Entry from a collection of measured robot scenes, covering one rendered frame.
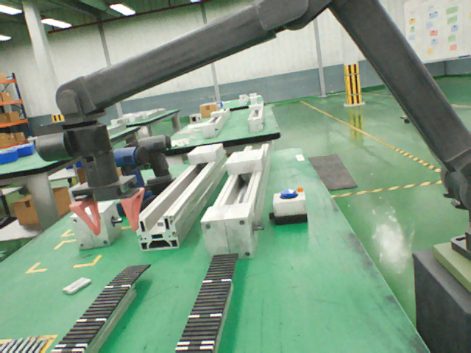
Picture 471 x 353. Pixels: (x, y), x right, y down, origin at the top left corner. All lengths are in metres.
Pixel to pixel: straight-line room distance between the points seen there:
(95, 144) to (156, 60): 0.18
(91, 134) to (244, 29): 0.31
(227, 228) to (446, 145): 0.42
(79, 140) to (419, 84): 0.54
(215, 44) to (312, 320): 0.44
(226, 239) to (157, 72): 0.37
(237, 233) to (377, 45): 0.44
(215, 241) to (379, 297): 0.34
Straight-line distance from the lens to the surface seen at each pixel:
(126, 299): 0.75
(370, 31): 0.59
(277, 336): 0.59
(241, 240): 0.80
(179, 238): 0.94
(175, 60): 0.61
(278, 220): 0.96
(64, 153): 0.72
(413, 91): 0.61
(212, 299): 0.63
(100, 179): 0.70
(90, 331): 0.65
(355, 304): 0.65
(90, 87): 0.67
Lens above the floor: 1.14
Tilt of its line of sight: 14 degrees down
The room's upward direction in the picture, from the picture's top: 10 degrees counter-clockwise
